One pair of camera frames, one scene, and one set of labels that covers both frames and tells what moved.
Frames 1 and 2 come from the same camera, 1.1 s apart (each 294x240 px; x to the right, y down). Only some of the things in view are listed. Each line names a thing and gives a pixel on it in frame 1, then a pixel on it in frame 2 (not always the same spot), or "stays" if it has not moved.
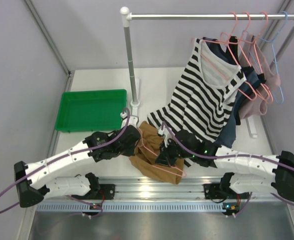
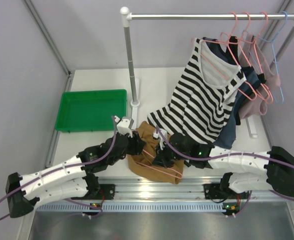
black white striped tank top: (202, 100) stays
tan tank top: (149, 140) stays
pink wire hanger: (160, 168) to (160, 170)
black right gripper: (165, 157) stays
